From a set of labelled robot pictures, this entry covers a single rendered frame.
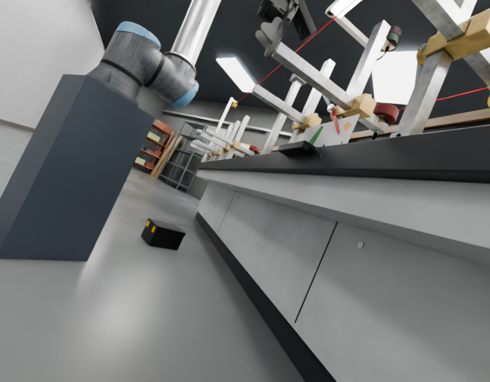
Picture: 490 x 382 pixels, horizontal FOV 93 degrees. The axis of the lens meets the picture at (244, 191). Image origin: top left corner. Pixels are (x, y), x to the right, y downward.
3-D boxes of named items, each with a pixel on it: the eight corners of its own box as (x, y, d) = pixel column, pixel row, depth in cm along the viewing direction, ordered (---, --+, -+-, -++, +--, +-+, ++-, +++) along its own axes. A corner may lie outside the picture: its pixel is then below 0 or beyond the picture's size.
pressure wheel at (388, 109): (375, 132, 71) (389, 98, 71) (354, 136, 78) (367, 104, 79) (391, 145, 73) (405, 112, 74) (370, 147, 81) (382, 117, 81)
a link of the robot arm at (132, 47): (97, 62, 89) (117, 22, 90) (140, 90, 100) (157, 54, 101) (104, 54, 78) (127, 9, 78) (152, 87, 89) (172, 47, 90)
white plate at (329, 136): (344, 145, 65) (358, 113, 65) (294, 151, 89) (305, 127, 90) (346, 146, 65) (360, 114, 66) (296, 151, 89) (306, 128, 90)
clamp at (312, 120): (306, 123, 90) (311, 111, 90) (288, 129, 102) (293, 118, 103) (318, 131, 92) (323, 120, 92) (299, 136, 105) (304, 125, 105)
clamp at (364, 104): (359, 108, 66) (366, 92, 67) (327, 117, 79) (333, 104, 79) (372, 118, 68) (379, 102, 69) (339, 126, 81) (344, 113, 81)
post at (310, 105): (285, 159, 96) (330, 57, 99) (280, 159, 100) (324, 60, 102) (291, 163, 97) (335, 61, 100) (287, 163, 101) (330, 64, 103)
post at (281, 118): (261, 155, 120) (296, 78, 123) (257, 156, 125) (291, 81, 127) (269, 159, 122) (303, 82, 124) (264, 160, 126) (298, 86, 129)
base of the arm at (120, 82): (94, 80, 75) (107, 53, 75) (74, 79, 86) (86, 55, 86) (145, 113, 90) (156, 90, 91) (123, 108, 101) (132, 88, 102)
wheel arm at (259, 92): (253, 92, 85) (257, 82, 85) (249, 95, 88) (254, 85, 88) (338, 148, 100) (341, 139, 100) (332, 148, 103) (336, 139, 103)
